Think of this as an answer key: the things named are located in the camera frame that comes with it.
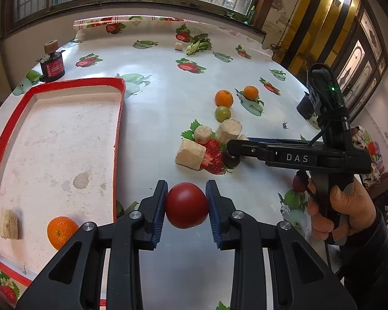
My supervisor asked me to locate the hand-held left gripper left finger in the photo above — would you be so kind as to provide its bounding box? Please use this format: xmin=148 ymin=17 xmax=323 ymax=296
xmin=16 ymin=180 xmax=169 ymax=310

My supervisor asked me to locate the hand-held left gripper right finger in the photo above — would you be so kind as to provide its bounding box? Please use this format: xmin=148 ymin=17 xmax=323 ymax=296
xmin=205 ymin=180 xmax=358 ymax=310

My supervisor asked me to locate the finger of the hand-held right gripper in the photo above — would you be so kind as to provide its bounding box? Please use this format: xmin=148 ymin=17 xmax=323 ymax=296
xmin=247 ymin=138 xmax=311 ymax=146
xmin=228 ymin=139 xmax=269 ymax=165

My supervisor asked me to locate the dark plum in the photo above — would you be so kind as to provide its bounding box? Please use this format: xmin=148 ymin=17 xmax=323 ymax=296
xmin=222 ymin=150 xmax=241 ymax=168

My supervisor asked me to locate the large beige cylinder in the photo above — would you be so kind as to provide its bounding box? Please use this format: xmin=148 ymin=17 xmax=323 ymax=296
xmin=215 ymin=119 xmax=243 ymax=145

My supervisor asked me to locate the red tomato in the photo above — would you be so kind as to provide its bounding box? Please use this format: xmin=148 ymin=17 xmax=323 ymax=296
xmin=165 ymin=182 xmax=210 ymax=230

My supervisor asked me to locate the red rimmed white tray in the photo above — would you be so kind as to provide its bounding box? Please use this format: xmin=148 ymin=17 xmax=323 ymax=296
xmin=0 ymin=77 xmax=126 ymax=287

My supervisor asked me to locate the person's right forearm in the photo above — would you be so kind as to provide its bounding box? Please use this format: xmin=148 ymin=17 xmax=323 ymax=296
xmin=323 ymin=207 xmax=388 ymax=310

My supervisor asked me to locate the person's right hand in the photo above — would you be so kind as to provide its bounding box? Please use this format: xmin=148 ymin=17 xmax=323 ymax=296
xmin=305 ymin=179 xmax=380 ymax=243

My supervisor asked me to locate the floral cloth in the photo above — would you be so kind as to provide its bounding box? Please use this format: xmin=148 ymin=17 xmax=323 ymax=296
xmin=351 ymin=125 xmax=385 ymax=188

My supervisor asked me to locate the small red fruit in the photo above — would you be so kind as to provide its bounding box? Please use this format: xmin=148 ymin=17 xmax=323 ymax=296
xmin=293 ymin=169 xmax=311 ymax=192

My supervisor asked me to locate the green round fruit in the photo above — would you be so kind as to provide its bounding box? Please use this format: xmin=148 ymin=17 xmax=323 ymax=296
xmin=215 ymin=105 xmax=231 ymax=122

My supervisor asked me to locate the small beige cylinder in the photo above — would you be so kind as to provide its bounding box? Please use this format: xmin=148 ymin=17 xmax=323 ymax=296
xmin=194 ymin=126 xmax=213 ymax=144

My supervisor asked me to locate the beige cube block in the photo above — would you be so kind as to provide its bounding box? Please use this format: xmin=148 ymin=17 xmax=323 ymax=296
xmin=175 ymin=138 xmax=207 ymax=171

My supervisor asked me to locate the fruit print tablecloth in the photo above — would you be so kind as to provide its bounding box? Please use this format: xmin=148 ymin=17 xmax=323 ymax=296
xmin=0 ymin=15 xmax=343 ymax=310

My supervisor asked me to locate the wooden glazed door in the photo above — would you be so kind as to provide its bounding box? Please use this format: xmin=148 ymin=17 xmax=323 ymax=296
xmin=323 ymin=0 xmax=388 ymax=117

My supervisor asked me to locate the green bok choy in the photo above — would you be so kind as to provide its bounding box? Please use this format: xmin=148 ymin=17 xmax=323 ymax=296
xmin=186 ymin=33 xmax=213 ymax=55

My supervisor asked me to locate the gold striped panel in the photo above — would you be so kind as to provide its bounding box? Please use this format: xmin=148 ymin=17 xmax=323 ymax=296
xmin=280 ymin=0 xmax=363 ymax=72

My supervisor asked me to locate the black jar with cork stopper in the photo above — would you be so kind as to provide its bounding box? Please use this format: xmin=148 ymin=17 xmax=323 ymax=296
xmin=35 ymin=40 xmax=66 ymax=83

